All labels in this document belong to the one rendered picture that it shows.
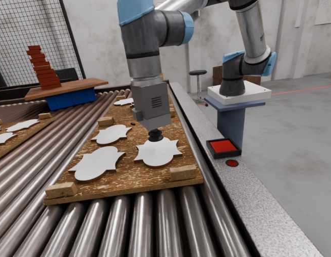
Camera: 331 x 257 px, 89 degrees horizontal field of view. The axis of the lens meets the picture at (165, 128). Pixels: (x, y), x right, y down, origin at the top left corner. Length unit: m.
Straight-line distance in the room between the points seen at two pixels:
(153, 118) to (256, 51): 0.66
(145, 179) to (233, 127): 0.83
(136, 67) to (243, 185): 0.34
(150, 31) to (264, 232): 0.41
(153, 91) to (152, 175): 0.19
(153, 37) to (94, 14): 4.71
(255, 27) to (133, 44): 0.59
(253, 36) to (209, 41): 4.32
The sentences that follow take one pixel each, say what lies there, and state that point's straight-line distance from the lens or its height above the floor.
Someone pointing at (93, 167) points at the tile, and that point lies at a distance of 0.48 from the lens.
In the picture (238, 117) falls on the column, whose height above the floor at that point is 0.78.
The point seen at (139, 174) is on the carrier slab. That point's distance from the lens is 0.43.
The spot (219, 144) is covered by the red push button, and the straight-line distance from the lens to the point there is 0.53.
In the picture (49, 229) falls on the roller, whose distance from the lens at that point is 0.45.
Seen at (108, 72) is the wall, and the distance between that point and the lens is 5.00.
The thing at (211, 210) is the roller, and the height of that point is 0.91.
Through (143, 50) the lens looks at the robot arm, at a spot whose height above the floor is 1.20.
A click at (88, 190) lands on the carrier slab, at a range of 0.43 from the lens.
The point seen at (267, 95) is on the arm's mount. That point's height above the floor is 0.89.
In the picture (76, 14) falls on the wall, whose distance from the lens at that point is 5.18.
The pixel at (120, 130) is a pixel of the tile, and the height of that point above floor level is 0.95.
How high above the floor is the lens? 1.20
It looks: 25 degrees down
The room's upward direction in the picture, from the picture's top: 7 degrees counter-clockwise
